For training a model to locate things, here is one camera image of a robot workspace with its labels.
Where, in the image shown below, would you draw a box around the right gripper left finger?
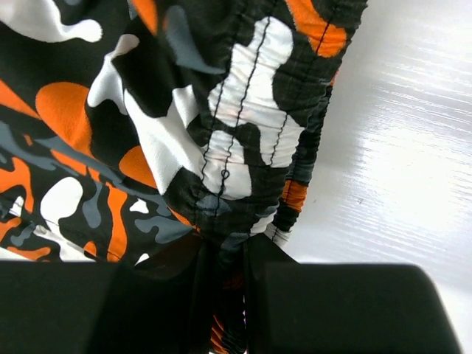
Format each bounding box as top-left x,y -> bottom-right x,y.
1,234 -> 214,353

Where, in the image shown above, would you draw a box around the camouflage orange black shorts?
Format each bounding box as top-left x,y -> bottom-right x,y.
1,1 -> 367,353

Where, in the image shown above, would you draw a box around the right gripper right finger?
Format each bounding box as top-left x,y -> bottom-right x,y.
243,235 -> 461,353

